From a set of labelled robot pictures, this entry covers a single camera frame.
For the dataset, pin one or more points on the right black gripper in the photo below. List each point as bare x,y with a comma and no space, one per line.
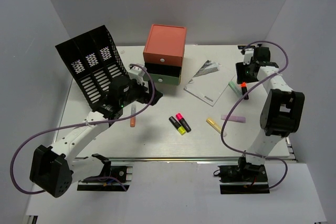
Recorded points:
242,77

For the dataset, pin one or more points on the white booklet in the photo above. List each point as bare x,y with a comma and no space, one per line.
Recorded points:
209,82

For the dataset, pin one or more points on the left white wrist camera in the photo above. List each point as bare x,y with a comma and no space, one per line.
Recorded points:
135,72

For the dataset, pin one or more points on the green pastel highlighter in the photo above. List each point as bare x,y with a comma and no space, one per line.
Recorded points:
235,89

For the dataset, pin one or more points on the lilac pastel highlighter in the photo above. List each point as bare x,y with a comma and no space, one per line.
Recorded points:
233,118

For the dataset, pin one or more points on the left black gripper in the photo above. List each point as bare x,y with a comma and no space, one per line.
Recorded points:
145,96

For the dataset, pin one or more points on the black file organizer rack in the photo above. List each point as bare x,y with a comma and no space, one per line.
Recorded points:
93,60

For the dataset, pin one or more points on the green drawer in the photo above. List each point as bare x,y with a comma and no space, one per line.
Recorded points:
164,74

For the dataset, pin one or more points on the black orange highlighter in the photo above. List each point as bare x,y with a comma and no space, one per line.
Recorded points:
244,90

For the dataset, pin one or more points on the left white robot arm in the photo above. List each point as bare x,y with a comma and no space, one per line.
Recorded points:
55,168

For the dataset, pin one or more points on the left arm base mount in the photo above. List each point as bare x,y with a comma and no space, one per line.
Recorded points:
112,177

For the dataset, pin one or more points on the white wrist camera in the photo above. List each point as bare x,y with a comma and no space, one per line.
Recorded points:
248,55
135,72

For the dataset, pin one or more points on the yellow pastel highlighter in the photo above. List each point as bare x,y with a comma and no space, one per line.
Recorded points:
215,126

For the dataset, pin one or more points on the coral top drawer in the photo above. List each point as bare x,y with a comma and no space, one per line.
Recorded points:
160,59

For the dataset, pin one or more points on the black yellow highlighter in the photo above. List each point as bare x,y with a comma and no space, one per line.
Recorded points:
177,125

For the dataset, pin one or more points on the orange pastel highlighter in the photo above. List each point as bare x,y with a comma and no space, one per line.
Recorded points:
133,118

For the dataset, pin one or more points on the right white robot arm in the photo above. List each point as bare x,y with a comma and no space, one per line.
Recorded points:
282,110

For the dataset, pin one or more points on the black pink highlighter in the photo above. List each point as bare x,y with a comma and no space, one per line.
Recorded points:
183,122

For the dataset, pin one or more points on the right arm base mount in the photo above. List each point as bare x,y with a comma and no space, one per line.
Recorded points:
243,178

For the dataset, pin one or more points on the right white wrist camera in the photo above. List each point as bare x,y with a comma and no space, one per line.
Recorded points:
248,55

